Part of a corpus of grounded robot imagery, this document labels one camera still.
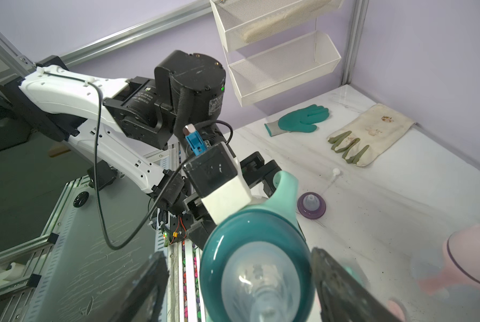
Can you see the purple nipple collar far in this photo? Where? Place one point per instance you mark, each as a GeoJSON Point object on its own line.
{"type": "Point", "coordinates": [312, 205]}

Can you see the green rubber glove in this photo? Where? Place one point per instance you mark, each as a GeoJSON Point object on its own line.
{"type": "Point", "coordinates": [302, 120]}

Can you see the pink bottle cap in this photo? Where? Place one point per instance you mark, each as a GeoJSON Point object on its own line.
{"type": "Point", "coordinates": [463, 250]}

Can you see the white mesh shelf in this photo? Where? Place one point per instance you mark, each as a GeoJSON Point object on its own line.
{"type": "Point", "coordinates": [244, 22]}
{"type": "Point", "coordinates": [283, 67]}

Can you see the beige glove green fingertips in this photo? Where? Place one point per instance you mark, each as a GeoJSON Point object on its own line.
{"type": "Point", "coordinates": [371, 134]}

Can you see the upper white mesh shelf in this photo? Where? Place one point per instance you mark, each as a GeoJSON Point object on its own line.
{"type": "Point", "coordinates": [244, 22]}

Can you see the teal nipple collar with straw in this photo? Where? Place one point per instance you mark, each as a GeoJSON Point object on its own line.
{"type": "Point", "coordinates": [256, 266]}

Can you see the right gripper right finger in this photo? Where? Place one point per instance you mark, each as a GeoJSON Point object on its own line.
{"type": "Point", "coordinates": [341, 297]}

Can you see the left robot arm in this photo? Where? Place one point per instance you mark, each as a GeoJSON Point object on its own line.
{"type": "Point", "coordinates": [135, 127]}

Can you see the beige glove in shelf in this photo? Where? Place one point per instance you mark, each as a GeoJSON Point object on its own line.
{"type": "Point", "coordinates": [284, 19]}

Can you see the aluminium front rail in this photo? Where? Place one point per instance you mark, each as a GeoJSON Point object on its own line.
{"type": "Point", "coordinates": [23, 266]}

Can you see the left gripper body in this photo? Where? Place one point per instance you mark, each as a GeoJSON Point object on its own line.
{"type": "Point", "coordinates": [182, 215]}

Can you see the clear baby bottle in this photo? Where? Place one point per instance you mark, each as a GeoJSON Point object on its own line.
{"type": "Point", "coordinates": [427, 264]}

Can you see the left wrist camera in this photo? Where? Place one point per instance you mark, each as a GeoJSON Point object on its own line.
{"type": "Point", "coordinates": [215, 172]}

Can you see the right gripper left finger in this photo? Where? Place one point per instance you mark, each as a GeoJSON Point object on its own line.
{"type": "Point", "coordinates": [141, 297]}

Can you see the lower white mesh shelf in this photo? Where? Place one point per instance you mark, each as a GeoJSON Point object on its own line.
{"type": "Point", "coordinates": [283, 67]}

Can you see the mint green bottle cap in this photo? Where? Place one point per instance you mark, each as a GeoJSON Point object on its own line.
{"type": "Point", "coordinates": [354, 269]}

